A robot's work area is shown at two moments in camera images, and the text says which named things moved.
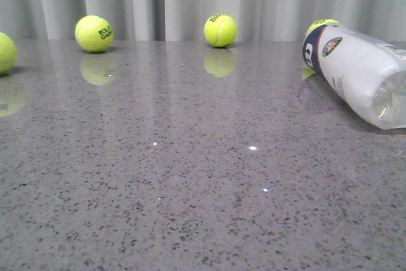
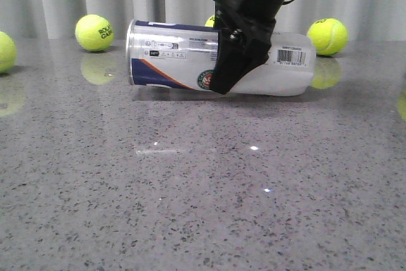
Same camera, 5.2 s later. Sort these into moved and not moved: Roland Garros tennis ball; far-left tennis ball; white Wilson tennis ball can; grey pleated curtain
Moved: white Wilson tennis ball can
Not moved: far-left tennis ball; Roland Garros tennis ball; grey pleated curtain
